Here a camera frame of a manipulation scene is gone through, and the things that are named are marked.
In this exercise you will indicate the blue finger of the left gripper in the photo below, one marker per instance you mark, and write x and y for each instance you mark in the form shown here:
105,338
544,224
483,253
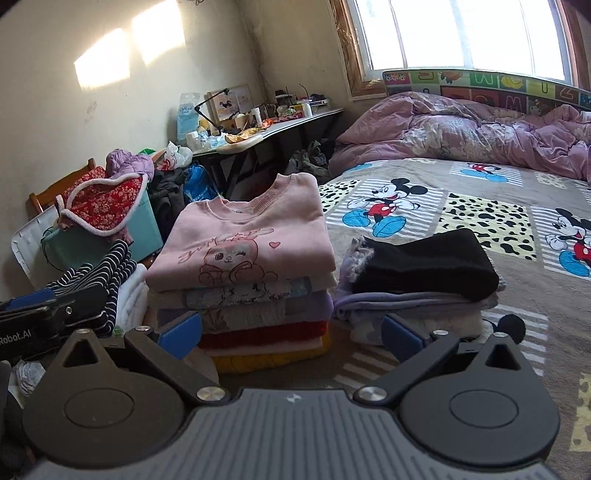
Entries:
29,300

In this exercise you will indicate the mustard yellow folded garment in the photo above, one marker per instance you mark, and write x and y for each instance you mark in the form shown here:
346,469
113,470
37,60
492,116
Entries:
241,364

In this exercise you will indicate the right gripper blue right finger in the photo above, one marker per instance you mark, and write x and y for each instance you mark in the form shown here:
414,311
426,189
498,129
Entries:
419,354

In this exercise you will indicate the grey Mickey Mouse blanket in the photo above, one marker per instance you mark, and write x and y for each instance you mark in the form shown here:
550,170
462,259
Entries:
513,403

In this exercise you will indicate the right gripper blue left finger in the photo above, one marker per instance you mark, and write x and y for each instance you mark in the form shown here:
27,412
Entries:
159,353

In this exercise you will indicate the black desk lamp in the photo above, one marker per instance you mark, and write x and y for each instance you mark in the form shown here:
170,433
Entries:
206,108

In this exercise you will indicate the colourful alphabet headboard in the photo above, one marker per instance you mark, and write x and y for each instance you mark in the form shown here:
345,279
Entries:
526,95

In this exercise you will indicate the purple floral duvet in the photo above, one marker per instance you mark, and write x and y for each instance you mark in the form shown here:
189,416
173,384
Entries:
421,125

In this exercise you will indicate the striped black white garment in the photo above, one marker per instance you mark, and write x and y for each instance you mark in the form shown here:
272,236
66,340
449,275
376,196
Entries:
115,267

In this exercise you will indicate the grey purple folded garment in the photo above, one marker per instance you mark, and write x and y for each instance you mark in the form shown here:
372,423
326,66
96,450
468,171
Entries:
424,305

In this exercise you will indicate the wooden chair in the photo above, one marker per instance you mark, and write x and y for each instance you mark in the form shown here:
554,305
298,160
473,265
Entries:
39,202

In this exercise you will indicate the black folded garment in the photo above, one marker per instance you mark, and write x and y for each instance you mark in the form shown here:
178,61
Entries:
450,262

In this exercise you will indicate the pink child sweatshirt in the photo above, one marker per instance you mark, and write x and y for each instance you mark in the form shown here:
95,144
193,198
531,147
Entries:
279,235

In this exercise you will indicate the red floral padded jacket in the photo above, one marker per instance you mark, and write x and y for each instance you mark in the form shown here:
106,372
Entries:
100,205

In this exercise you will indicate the cluttered desk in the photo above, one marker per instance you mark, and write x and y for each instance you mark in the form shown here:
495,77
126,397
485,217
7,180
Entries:
293,126

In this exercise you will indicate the blue tissue pack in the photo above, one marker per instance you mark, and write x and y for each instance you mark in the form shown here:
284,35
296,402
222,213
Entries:
186,116

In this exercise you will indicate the framed picture on desk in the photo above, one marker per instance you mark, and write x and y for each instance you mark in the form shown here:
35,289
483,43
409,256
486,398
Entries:
238,100

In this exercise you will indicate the purple puffy jacket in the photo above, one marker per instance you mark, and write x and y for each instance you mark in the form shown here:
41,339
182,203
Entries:
120,162

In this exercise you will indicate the dark red folded garment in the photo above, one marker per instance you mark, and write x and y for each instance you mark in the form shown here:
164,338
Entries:
262,336

